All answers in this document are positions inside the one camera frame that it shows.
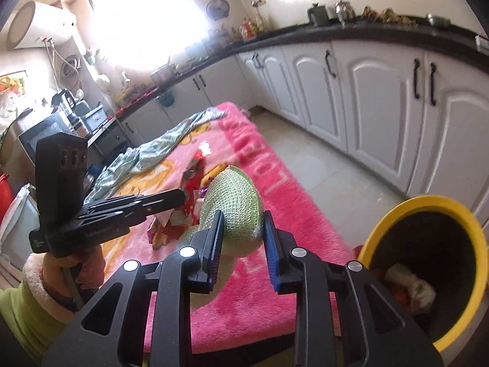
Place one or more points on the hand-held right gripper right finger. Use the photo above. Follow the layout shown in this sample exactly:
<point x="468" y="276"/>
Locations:
<point x="269" y="252"/>

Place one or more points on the pile of ginger roots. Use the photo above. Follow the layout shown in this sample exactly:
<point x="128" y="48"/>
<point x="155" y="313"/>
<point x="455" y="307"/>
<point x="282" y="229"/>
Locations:
<point x="387" y="16"/>

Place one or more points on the yellow-rimmed trash bin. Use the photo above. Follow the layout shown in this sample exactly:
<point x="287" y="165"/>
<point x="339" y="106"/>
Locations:
<point x="450" y="237"/>

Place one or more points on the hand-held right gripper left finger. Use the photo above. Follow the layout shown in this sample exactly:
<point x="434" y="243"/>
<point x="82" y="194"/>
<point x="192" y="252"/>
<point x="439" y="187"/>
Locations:
<point x="216" y="244"/>

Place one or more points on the steel bowl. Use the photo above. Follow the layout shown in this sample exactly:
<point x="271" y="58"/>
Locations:
<point x="438" y="21"/>

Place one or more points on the pink printed blanket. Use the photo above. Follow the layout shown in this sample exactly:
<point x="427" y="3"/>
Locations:
<point x="290" y="214"/>

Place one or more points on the person's left forearm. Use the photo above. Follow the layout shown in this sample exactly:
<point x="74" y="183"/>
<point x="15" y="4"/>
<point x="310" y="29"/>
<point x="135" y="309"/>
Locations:
<point x="23" y="313"/>

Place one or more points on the white plastic bag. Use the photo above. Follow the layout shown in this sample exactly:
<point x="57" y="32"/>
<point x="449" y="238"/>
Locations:
<point x="17" y="218"/>

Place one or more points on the colourful snack wrapper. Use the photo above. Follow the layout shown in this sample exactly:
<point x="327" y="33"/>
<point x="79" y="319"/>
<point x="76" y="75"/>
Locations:
<point x="166" y="229"/>

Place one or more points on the white paper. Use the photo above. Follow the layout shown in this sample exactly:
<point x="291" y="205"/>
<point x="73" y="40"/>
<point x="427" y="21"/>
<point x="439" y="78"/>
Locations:
<point x="410" y="286"/>

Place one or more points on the small wall fan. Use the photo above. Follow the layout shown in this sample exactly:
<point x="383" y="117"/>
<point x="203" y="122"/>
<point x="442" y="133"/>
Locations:
<point x="217" y="9"/>

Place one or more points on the bright window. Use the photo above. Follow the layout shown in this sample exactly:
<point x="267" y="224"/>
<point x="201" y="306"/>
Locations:
<point x="145" y="19"/>

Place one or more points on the light blue cloth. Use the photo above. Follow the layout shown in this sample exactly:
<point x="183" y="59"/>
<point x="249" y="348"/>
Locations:
<point x="152" y="147"/>

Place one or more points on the black teapot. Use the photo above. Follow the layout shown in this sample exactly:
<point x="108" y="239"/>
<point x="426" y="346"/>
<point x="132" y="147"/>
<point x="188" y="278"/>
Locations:
<point x="318" y="14"/>

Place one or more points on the steel cooking pot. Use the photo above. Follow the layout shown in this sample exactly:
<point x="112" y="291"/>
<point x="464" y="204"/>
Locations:
<point x="163" y="76"/>

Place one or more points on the small steel pot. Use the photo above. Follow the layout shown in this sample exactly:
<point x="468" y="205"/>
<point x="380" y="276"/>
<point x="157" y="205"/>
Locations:
<point x="344" y="10"/>

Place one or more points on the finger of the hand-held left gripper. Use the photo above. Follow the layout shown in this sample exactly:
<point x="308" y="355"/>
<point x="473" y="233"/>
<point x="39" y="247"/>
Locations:
<point x="114" y="221"/>
<point x="164" y="199"/>

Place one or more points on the person's left hand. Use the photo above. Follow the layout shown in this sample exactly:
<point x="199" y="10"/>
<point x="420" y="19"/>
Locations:
<point x="89" y="267"/>

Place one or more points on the group of seasoning bottles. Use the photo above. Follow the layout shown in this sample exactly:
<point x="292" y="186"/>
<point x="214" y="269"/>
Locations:
<point x="252" y="28"/>

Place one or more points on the blue hanging cup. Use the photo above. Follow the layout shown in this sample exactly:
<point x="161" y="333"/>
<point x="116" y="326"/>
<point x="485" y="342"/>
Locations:
<point x="165" y="100"/>

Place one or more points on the black electric kettle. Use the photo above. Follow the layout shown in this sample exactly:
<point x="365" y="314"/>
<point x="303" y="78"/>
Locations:
<point x="65" y="100"/>

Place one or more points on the grey plastic basket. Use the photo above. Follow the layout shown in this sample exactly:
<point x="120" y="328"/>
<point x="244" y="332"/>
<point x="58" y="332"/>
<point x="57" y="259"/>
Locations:
<point x="94" y="119"/>

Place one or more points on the black microwave oven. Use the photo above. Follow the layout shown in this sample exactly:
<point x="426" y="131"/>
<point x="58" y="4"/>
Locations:
<point x="42" y="132"/>

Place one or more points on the pale green foam fruit net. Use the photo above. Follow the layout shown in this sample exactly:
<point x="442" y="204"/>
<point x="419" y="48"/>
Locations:
<point x="233" y="198"/>

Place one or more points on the white base cabinets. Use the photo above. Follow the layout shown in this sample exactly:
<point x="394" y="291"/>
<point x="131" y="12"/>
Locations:
<point x="374" y="95"/>

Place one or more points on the fruit wall poster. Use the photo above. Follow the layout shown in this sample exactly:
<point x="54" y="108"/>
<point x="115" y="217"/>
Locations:
<point x="11" y="84"/>

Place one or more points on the red container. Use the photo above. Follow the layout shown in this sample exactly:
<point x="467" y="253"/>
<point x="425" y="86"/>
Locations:
<point x="4" y="195"/>

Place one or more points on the white water heater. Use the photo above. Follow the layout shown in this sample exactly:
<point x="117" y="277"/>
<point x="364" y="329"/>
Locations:
<point x="46" y="23"/>

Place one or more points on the black kitchen countertop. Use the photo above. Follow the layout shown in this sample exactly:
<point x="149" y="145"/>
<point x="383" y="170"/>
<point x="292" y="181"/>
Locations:
<point x="305" y="32"/>

